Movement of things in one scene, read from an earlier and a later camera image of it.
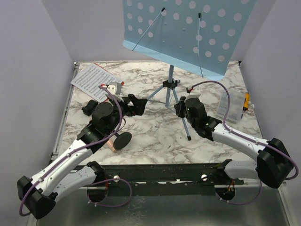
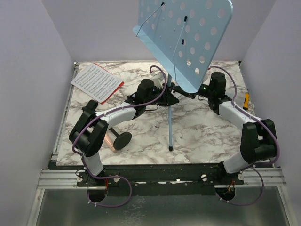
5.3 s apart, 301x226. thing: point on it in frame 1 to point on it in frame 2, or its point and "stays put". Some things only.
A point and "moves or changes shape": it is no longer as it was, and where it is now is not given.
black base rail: (161, 180) stays put
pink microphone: (110, 145) stays put
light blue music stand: (199, 36) moves or changes shape
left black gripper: (138, 104) to (167, 99)
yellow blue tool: (246, 104) stays put
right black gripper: (181, 105) to (196, 93)
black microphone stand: (122, 141) stays put
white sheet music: (89, 81) stays put
